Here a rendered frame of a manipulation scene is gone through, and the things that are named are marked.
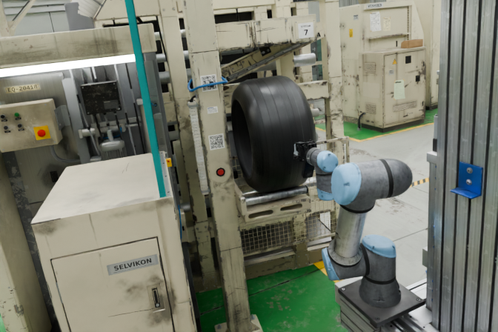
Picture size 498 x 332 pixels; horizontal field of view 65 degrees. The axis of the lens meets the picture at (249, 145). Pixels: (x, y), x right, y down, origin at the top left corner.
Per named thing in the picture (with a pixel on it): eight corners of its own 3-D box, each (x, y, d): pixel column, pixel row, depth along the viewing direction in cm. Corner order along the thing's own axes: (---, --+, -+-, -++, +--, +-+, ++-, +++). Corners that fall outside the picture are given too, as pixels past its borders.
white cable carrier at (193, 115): (201, 195, 198) (188, 102, 185) (201, 191, 203) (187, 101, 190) (210, 193, 199) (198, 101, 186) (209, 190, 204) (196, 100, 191)
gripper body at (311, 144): (310, 138, 172) (321, 142, 161) (312, 158, 174) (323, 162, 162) (293, 141, 170) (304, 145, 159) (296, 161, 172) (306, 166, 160)
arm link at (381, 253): (402, 279, 139) (402, 244, 136) (366, 284, 138) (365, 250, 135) (387, 260, 151) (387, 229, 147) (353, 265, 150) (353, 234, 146)
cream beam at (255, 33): (213, 52, 207) (209, 24, 203) (205, 52, 230) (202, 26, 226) (318, 41, 220) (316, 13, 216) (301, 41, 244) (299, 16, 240)
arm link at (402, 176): (426, 152, 110) (364, 164, 159) (389, 156, 109) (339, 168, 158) (434, 193, 109) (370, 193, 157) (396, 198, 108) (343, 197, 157)
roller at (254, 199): (241, 196, 199) (241, 202, 201) (244, 201, 195) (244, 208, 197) (305, 183, 206) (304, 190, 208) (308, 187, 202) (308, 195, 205)
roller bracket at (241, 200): (241, 216, 193) (239, 198, 190) (226, 188, 230) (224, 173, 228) (248, 215, 194) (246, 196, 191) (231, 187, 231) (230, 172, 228)
